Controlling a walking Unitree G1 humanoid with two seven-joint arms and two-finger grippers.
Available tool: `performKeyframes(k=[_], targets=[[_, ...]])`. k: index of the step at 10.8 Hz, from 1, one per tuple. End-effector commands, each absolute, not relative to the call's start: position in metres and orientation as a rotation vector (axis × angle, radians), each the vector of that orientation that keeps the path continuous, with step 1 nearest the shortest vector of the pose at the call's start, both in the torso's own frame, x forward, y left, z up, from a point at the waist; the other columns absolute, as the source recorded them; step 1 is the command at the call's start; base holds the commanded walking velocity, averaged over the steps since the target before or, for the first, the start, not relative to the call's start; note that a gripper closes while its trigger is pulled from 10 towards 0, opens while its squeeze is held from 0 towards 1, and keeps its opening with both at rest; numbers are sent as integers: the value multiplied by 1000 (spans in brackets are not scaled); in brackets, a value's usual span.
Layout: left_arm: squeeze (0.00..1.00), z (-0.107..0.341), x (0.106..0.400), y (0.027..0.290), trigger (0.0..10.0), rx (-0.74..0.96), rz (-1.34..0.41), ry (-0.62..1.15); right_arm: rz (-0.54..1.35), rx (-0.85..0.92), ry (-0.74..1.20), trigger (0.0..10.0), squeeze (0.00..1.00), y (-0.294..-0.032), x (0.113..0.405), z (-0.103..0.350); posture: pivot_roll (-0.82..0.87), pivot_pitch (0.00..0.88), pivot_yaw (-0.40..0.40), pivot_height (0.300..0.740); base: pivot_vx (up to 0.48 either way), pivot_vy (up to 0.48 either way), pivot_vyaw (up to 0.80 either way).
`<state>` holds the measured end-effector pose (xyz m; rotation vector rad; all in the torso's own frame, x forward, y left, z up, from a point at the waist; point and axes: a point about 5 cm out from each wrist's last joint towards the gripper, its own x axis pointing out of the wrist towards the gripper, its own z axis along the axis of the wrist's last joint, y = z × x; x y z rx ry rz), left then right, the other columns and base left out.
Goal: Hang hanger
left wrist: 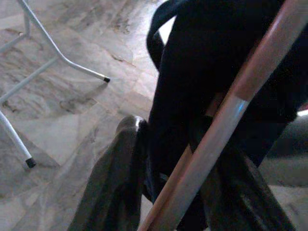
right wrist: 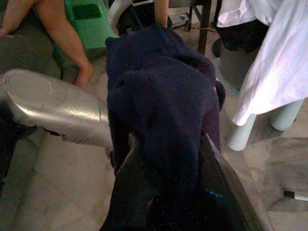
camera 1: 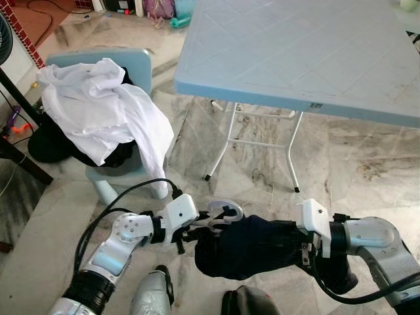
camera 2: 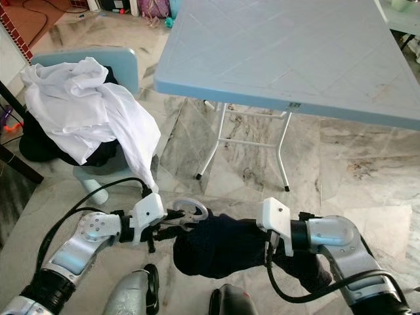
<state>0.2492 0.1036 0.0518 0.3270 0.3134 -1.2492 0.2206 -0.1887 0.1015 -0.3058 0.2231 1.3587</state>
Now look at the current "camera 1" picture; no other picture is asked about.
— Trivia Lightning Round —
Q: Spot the pale pink plastic hanger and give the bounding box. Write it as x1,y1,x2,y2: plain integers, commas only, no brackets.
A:
200,199,245,234

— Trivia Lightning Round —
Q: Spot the navy blue garment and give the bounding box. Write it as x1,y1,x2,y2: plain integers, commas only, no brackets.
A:
195,215,359,293

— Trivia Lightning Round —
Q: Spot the white shirt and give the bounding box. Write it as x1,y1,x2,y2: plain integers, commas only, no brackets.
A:
36,58,175,198

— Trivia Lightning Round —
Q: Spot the silver left robot leg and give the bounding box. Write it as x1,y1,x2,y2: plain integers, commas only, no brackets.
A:
131,264,175,315

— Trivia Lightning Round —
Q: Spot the silver robot leg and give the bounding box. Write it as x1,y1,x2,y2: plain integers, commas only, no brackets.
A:
221,285,284,315
131,264,175,315

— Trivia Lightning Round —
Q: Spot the silver right robot leg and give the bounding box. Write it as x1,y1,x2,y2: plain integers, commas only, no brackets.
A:
221,285,284,315

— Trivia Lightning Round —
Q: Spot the black garment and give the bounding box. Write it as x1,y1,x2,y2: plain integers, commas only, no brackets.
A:
28,66,142,169

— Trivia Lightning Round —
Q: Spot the black metal bar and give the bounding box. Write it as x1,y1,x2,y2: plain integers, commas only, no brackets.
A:
0,136,54,186

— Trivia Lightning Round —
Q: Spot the light blue plastic table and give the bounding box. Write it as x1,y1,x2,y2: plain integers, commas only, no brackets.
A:
174,0,420,195

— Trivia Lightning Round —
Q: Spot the blue plastic container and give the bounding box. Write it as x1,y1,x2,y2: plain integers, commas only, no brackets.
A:
171,0,198,29

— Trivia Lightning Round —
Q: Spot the orange toy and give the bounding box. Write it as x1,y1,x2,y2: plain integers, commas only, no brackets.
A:
0,105,35,137

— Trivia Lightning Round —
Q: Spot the purple bag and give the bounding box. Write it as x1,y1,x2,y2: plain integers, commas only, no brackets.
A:
144,0,175,20

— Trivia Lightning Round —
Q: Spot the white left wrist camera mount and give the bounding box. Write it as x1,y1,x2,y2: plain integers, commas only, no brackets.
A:
161,194,199,238

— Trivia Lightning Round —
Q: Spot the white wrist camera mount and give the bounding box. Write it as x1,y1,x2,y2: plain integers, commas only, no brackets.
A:
161,194,199,238
295,199,331,258

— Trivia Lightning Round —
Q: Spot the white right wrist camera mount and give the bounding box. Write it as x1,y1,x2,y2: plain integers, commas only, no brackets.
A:
295,199,331,258

